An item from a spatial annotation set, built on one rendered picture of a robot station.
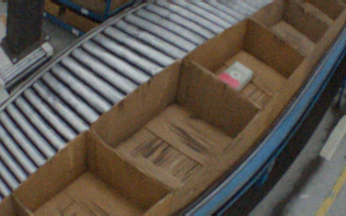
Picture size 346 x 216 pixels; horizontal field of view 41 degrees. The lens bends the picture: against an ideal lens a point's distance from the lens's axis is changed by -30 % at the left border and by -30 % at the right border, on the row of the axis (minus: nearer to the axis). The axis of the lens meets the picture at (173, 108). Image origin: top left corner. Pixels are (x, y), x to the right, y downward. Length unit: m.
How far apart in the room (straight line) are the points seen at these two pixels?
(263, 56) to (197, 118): 0.41
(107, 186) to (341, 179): 1.79
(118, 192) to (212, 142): 0.34
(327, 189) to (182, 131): 1.42
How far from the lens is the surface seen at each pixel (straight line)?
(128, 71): 2.18
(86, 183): 1.62
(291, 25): 2.42
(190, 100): 1.84
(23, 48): 2.31
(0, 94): 2.12
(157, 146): 1.75
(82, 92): 2.09
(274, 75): 2.07
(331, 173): 3.08
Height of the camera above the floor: 2.16
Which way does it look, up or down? 43 degrees down
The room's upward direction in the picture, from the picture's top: 9 degrees clockwise
